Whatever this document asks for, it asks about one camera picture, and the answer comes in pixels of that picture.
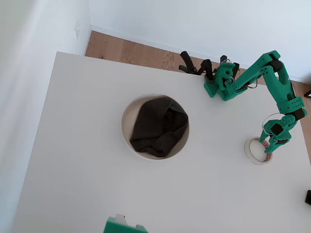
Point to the green and white plastic mount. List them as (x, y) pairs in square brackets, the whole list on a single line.
[(121, 227)]

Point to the white masking tape roll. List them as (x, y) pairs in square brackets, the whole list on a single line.
[(247, 150)]

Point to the black framed object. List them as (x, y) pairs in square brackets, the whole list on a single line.
[(308, 94)]

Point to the dark grey cloth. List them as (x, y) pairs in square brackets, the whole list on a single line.
[(155, 131)]

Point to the small black box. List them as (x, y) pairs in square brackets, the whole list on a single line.
[(308, 197)]

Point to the white wall socket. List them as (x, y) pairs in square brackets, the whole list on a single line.
[(77, 30)]

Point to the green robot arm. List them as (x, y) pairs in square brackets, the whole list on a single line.
[(274, 85)]

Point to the white round bowl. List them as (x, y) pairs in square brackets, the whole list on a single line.
[(125, 131)]

